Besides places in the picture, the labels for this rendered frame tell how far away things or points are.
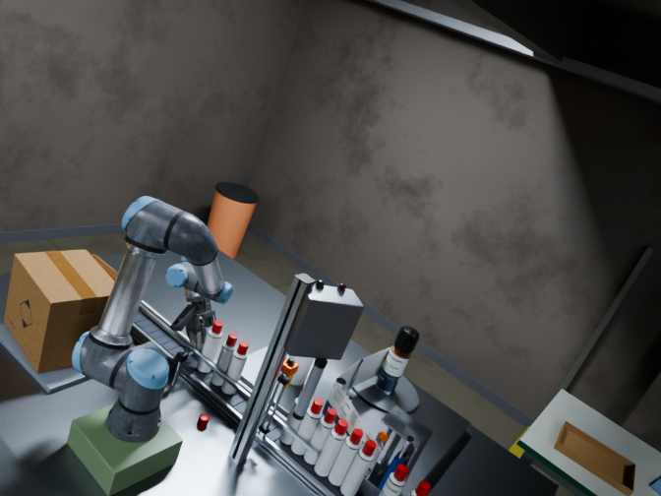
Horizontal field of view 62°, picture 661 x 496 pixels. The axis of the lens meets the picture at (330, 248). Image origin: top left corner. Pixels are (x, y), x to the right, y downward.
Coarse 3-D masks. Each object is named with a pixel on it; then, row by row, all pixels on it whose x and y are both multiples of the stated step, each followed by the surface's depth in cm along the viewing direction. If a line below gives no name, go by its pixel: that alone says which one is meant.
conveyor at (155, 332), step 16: (144, 320) 214; (160, 336) 209; (176, 352) 203; (192, 368) 198; (208, 384) 194; (224, 400) 190; (240, 400) 192; (272, 432) 184; (288, 448) 180; (304, 464) 176; (320, 480) 172
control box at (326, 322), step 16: (304, 304) 149; (320, 304) 148; (336, 304) 150; (352, 304) 153; (304, 320) 149; (320, 320) 151; (336, 320) 153; (352, 320) 155; (288, 336) 155; (304, 336) 152; (320, 336) 154; (336, 336) 156; (288, 352) 153; (304, 352) 155; (320, 352) 157; (336, 352) 159
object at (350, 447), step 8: (352, 432) 167; (360, 432) 167; (352, 440) 166; (360, 440) 167; (344, 448) 167; (352, 448) 166; (344, 456) 168; (352, 456) 167; (336, 464) 170; (344, 464) 168; (336, 472) 170; (344, 472) 170; (336, 480) 171
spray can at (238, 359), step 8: (240, 344) 186; (248, 344) 187; (240, 352) 187; (232, 360) 188; (240, 360) 187; (232, 368) 188; (240, 368) 188; (232, 376) 189; (240, 376) 191; (224, 384) 191; (224, 392) 192; (232, 392) 192
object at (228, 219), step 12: (216, 192) 464; (228, 192) 462; (240, 192) 472; (252, 192) 483; (216, 204) 464; (228, 204) 459; (240, 204) 460; (252, 204) 467; (216, 216) 466; (228, 216) 463; (240, 216) 466; (216, 228) 470; (228, 228) 468; (240, 228) 473; (216, 240) 473; (228, 240) 474; (240, 240) 483; (228, 252) 480
